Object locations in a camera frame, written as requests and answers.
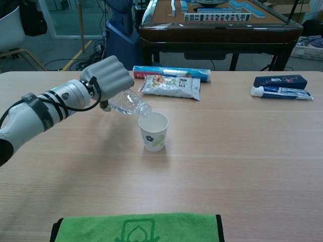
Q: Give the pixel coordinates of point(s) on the long blue mahjong tile row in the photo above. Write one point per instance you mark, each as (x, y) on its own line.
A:
(253, 11)

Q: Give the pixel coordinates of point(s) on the white power strip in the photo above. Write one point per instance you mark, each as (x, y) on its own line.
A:
(99, 49)

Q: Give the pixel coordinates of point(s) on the dark blue toothpaste box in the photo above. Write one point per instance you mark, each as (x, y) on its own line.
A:
(280, 82)

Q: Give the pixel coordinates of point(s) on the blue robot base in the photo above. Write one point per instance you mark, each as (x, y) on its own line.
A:
(121, 43)

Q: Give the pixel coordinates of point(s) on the row of face-up mahjong tiles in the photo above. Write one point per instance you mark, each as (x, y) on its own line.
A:
(217, 17)

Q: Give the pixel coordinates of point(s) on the blue plastic wrap box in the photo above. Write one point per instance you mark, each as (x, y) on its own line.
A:
(176, 71)

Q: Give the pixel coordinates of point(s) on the chair with wooden legs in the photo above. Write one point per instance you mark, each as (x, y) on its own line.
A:
(11, 32)

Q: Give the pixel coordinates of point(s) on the small white paper cup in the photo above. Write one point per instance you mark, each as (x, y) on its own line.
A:
(154, 137)

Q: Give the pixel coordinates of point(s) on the white plastic basket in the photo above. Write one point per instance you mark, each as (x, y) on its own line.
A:
(308, 53)

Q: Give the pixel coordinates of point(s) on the blue white toothpaste tube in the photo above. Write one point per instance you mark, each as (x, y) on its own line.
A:
(280, 92)

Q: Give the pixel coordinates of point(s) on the brown mahjong table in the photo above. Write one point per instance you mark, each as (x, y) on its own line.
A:
(219, 35)

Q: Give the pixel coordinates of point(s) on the green microfiber cloth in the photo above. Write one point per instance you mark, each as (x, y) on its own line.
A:
(138, 229)

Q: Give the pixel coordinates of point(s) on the white snack bag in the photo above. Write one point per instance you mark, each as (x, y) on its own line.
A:
(171, 88)

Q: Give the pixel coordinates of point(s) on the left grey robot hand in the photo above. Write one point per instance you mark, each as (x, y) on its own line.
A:
(111, 75)

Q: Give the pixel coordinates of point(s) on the transparent plastic water bottle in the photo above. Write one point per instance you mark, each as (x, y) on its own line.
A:
(128, 103)

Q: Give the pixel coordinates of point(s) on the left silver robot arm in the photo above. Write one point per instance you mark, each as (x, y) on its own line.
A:
(43, 113)

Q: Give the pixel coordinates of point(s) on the black bag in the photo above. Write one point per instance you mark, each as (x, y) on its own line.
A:
(32, 20)

